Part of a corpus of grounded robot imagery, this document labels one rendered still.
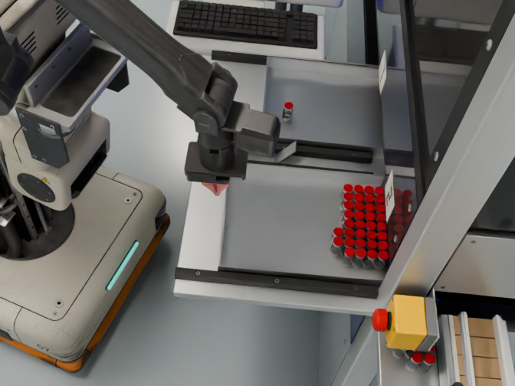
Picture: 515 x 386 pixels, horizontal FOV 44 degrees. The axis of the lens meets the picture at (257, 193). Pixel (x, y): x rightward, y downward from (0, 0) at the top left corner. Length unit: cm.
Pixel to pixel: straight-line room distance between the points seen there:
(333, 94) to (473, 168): 77
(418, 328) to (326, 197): 41
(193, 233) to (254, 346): 91
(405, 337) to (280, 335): 110
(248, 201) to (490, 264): 53
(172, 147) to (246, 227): 130
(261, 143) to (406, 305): 39
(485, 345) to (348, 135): 57
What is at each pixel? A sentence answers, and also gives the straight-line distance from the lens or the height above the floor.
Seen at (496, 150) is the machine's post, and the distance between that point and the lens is 88.
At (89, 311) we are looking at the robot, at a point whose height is 26.
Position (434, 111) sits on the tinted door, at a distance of 107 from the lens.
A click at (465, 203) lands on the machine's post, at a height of 129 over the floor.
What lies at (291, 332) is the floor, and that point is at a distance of 221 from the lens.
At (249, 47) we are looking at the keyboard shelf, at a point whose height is 80.
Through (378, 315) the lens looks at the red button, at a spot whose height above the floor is 101.
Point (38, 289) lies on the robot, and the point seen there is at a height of 28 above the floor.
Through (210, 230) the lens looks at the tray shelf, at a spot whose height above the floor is 88.
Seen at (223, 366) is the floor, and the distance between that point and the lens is 215.
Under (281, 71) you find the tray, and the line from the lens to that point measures 165.
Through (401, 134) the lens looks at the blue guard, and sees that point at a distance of 123.
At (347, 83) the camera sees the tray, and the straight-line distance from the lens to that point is 165.
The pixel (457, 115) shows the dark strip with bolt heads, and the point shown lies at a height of 138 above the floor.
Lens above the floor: 202
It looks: 55 degrees down
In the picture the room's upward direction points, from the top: 7 degrees clockwise
